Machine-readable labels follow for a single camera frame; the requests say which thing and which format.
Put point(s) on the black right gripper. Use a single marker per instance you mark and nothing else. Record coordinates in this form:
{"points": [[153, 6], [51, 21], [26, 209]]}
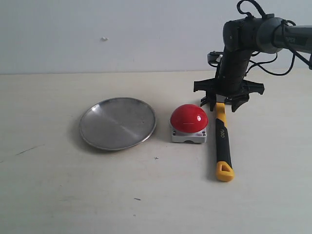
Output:
{"points": [[229, 84]]}

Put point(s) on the yellow black claw hammer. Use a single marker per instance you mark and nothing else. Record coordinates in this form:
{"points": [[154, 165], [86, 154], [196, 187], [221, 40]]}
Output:
{"points": [[224, 169]]}

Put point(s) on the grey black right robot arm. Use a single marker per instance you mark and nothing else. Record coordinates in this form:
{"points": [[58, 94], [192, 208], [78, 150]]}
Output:
{"points": [[242, 38]]}

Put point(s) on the red dome push button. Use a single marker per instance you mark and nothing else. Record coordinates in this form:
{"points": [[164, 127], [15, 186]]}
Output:
{"points": [[189, 123]]}

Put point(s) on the round steel plate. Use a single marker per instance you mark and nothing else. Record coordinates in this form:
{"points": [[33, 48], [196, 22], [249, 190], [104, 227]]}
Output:
{"points": [[117, 123]]}

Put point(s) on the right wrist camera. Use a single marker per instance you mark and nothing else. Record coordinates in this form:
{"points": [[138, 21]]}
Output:
{"points": [[214, 58]]}

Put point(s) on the small white wall plug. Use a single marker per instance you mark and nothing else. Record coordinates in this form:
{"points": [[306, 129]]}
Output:
{"points": [[104, 38]]}

